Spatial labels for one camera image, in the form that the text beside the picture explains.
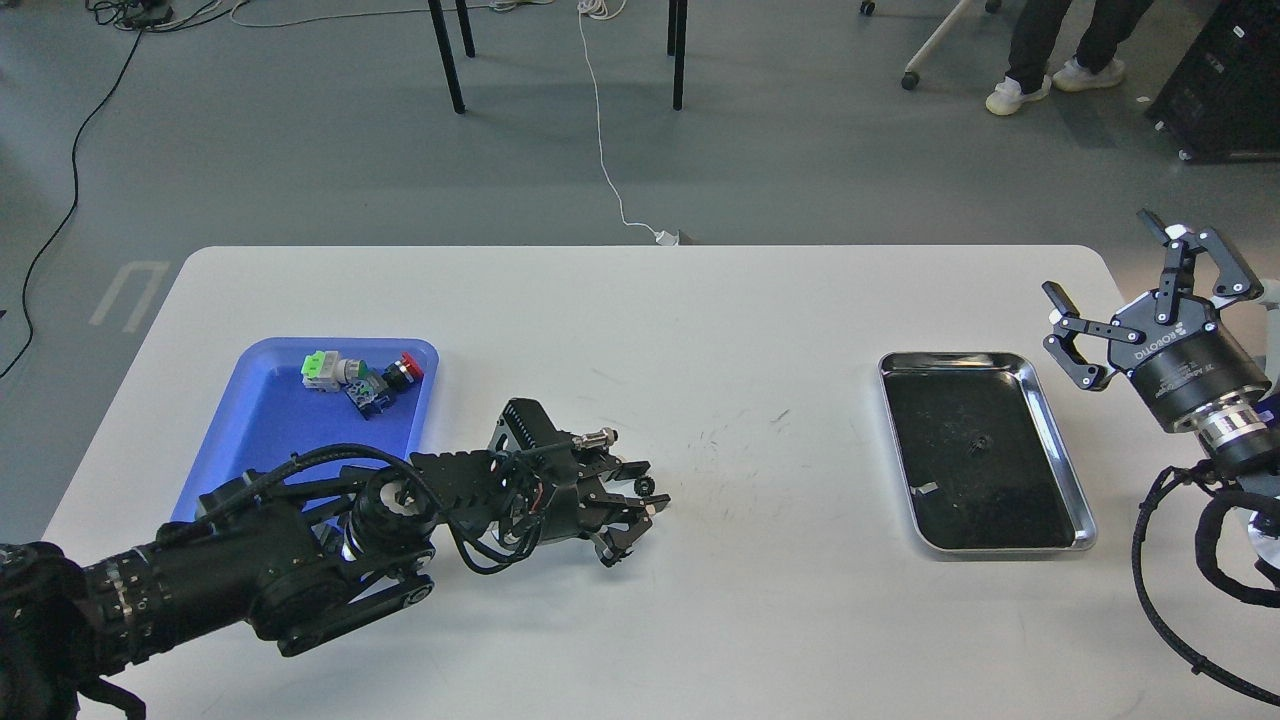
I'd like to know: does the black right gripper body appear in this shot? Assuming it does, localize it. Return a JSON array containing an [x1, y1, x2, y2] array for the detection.
[[1108, 293, 1272, 433]]

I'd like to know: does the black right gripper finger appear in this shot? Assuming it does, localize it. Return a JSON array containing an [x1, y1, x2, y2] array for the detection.
[[1138, 209, 1265, 325], [1041, 281, 1143, 391]]

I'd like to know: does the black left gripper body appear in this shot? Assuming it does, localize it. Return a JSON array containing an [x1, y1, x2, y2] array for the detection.
[[490, 398, 618, 546]]

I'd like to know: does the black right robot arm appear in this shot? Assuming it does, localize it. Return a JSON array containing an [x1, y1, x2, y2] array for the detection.
[[1043, 210, 1279, 705]]

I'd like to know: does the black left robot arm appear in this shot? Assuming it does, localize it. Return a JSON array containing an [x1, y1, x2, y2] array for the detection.
[[1, 398, 669, 719]]

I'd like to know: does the silver metal tray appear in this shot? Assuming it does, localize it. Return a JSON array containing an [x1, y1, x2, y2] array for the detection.
[[878, 352, 1097, 557]]

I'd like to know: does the black equipment case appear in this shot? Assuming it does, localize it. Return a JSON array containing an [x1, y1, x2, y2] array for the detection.
[[1146, 1, 1279, 161]]

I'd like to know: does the blue plastic tray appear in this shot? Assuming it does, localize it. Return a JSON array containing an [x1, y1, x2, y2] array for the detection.
[[170, 337, 439, 521]]

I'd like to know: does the white chair base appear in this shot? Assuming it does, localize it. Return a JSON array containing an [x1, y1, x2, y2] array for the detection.
[[858, 0, 1005, 92]]

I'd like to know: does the person legs right background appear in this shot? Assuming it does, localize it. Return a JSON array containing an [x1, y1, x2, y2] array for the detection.
[[984, 0, 1158, 118]]

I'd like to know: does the black table leg left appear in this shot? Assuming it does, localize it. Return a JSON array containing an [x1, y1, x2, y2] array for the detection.
[[428, 0, 476, 115]]

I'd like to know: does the black table leg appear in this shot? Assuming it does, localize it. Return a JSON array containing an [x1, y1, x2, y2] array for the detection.
[[666, 0, 689, 111], [428, 0, 476, 115]]

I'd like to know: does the black table leg right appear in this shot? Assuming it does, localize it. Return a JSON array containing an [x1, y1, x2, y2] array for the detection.
[[666, 0, 689, 111]]

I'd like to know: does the red push button switch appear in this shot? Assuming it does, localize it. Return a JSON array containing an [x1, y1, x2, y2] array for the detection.
[[339, 352, 425, 420]]

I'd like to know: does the green white push button switch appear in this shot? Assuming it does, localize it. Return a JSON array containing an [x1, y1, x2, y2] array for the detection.
[[300, 350, 369, 392]]

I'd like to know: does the white cable on floor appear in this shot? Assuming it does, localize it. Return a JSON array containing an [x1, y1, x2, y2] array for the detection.
[[577, 0, 681, 247]]

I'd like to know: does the black floor cable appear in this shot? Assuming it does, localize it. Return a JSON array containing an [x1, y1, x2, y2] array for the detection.
[[0, 0, 442, 380]]

